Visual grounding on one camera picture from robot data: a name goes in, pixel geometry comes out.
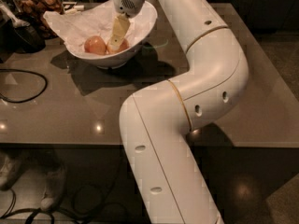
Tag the white ceramic bowl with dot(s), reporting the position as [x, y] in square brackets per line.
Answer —
[110, 60]

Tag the small white items behind bowl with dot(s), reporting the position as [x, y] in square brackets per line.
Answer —
[72, 7]

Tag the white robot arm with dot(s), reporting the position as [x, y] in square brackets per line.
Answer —
[155, 120]

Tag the white sneaker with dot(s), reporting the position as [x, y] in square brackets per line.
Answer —
[10, 172]
[54, 189]

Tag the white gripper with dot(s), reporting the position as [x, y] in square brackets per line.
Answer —
[125, 3]

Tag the white sneaker right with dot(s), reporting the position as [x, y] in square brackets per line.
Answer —
[54, 189]

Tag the red apple left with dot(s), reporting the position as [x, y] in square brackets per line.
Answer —
[96, 45]

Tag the white sneaker left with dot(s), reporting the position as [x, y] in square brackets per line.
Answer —
[10, 172]

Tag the glass jar of nuts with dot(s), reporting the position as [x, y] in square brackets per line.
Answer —
[35, 9]

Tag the white tissue paper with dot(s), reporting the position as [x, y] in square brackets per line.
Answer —
[75, 28]

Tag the yellow-red apple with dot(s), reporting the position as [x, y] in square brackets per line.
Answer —
[113, 50]

